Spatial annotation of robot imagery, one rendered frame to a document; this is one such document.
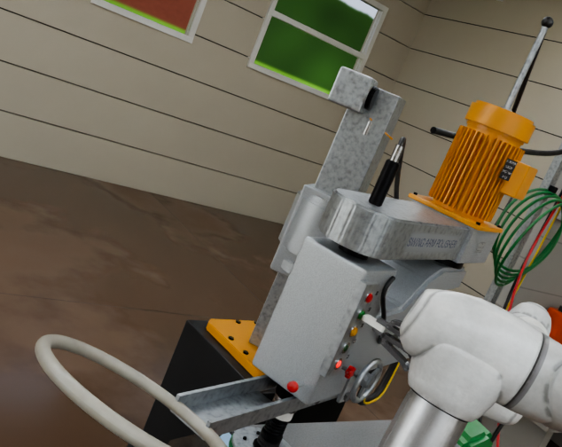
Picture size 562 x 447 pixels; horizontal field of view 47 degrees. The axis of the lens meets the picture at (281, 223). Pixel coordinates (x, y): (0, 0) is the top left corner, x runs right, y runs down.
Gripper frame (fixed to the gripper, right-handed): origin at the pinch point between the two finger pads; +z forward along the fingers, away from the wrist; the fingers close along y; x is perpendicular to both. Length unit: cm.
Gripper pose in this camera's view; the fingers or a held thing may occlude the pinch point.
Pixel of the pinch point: (375, 323)
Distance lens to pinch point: 175.5
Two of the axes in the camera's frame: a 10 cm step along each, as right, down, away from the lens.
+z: -7.4, -4.3, 5.2
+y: -3.7, 9.0, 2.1
